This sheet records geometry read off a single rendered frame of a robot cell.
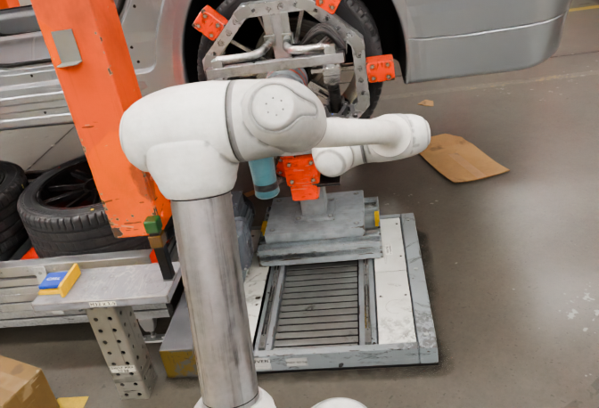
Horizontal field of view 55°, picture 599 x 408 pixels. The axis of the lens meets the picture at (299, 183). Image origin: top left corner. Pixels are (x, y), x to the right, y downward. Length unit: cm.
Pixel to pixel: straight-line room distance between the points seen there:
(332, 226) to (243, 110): 148
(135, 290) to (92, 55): 68
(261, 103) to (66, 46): 97
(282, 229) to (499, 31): 109
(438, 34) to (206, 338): 142
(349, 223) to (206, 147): 146
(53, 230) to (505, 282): 169
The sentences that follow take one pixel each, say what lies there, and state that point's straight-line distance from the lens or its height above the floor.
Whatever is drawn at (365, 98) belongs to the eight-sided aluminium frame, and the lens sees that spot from 197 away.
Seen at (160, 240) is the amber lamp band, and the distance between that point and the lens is 170.
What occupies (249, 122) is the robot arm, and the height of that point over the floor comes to 114.
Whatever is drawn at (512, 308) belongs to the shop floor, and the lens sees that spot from 221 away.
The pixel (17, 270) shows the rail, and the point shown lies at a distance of 230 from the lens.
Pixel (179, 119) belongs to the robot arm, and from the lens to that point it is 89.
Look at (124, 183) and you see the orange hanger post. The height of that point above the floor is 72.
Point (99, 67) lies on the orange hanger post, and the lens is 170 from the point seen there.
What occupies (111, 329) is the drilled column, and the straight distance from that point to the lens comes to 193.
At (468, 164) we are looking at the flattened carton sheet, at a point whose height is 1.
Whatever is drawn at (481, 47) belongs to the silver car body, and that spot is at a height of 84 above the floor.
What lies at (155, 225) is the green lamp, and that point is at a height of 65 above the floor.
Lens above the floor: 143
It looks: 27 degrees down
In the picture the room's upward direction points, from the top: 10 degrees counter-clockwise
